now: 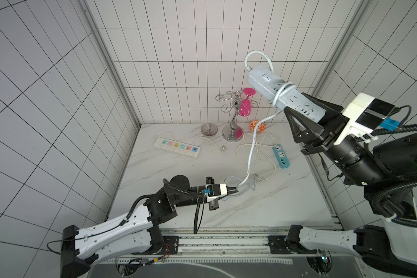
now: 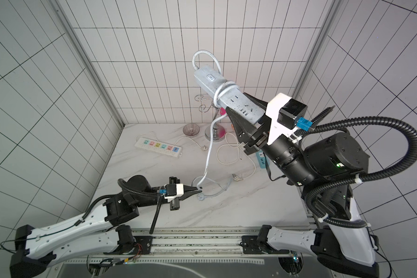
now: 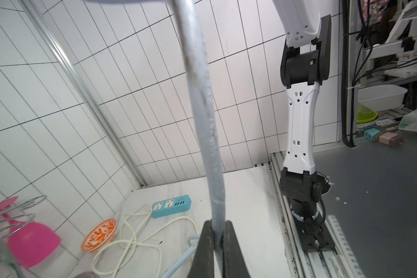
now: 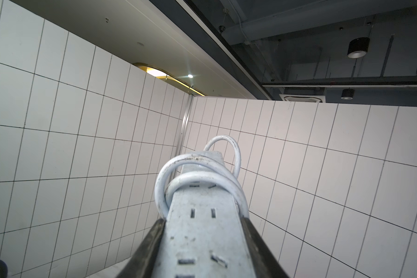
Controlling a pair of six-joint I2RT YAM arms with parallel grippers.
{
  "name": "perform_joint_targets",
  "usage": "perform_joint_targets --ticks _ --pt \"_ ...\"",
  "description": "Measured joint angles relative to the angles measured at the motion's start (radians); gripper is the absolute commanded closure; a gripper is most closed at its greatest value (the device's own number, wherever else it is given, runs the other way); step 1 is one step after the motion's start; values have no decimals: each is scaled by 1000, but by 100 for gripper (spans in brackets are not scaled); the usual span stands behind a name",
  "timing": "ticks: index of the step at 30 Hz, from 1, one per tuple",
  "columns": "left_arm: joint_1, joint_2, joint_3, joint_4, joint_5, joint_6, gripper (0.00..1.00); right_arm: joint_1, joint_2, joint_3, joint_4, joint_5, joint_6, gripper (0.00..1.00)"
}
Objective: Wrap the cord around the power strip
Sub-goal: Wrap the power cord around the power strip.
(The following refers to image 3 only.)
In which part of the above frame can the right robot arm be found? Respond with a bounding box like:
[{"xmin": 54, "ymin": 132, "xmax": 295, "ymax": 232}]
[{"xmin": 274, "ymin": 1, "xmax": 335, "ymax": 252}]

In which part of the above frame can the teal USB power strip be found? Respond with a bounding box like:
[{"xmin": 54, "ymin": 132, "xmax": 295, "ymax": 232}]
[{"xmin": 151, "ymin": 195, "xmax": 192, "ymax": 218}]

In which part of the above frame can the orange patterned bowl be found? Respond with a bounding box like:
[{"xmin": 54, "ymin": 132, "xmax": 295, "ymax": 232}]
[{"xmin": 81, "ymin": 218, "xmax": 117, "ymax": 253}]

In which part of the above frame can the light blue power cord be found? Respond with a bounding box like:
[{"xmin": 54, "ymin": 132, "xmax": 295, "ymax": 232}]
[{"xmin": 83, "ymin": 0, "xmax": 227, "ymax": 278}]

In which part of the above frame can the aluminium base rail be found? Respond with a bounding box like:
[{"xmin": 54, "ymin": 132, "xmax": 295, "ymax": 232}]
[{"xmin": 268, "ymin": 152, "xmax": 364, "ymax": 278}]

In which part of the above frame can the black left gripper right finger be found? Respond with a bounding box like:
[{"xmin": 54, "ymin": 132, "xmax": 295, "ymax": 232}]
[{"xmin": 222, "ymin": 221, "xmax": 250, "ymax": 278}]

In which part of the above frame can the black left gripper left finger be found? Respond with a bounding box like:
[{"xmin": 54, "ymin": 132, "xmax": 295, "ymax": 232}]
[{"xmin": 187, "ymin": 220, "xmax": 214, "ymax": 278}]

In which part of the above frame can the pink plastic goblet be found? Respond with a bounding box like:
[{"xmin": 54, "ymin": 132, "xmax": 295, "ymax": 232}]
[{"xmin": 0, "ymin": 196, "xmax": 62, "ymax": 269}]

